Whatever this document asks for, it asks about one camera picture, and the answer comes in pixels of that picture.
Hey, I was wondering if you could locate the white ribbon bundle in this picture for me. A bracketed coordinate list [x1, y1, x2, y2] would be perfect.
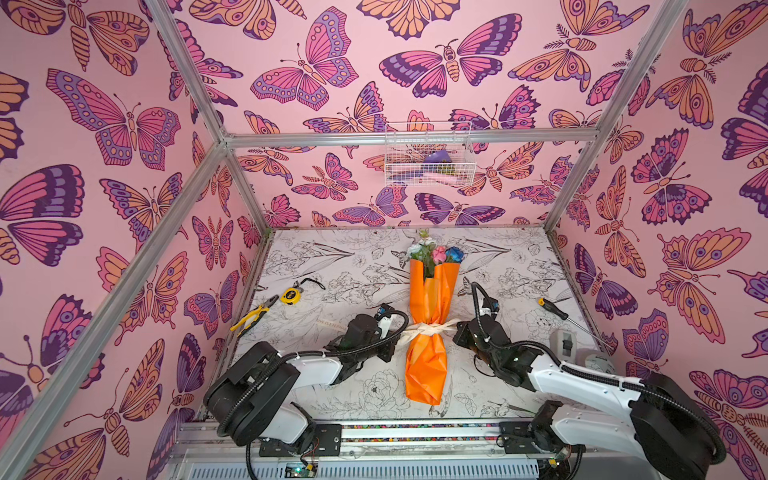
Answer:
[397, 318, 461, 347]

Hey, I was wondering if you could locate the orange wrapping paper sheet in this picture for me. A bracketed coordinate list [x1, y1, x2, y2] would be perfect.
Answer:
[402, 260, 460, 406]

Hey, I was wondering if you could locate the white fake flower stem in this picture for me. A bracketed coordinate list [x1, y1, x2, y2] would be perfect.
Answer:
[406, 229, 437, 278]

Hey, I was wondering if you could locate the pink fake rose stem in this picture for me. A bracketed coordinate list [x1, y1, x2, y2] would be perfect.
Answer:
[431, 245, 447, 265]

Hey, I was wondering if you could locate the blue fake flower stem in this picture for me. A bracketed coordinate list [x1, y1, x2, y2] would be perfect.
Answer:
[445, 246, 465, 264]

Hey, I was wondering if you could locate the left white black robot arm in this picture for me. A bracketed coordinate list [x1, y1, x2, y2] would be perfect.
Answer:
[203, 303, 410, 455]

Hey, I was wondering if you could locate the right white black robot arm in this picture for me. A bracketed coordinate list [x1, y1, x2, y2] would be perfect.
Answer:
[454, 284, 727, 479]

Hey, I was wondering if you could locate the white grey small device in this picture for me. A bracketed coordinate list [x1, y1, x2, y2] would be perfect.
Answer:
[550, 329, 578, 363]

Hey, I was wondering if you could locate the clear tape roll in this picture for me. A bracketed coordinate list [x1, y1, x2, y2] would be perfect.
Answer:
[583, 352, 616, 375]

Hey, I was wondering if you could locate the yellow tape measure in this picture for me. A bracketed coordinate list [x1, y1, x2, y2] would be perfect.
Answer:
[280, 277, 326, 305]

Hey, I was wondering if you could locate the green circuit board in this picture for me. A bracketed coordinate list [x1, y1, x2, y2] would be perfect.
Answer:
[284, 462, 317, 479]

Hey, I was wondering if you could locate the black handled screwdriver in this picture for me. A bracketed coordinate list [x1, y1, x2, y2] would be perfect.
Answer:
[538, 298, 611, 354]

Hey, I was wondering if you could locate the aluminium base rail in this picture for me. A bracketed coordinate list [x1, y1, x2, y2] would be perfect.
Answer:
[164, 418, 682, 480]

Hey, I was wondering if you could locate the yellow handled tool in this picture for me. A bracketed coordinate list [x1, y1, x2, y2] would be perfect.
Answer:
[230, 295, 280, 337]

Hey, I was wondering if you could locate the white wire wall basket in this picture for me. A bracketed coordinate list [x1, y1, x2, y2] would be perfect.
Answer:
[382, 127, 477, 189]

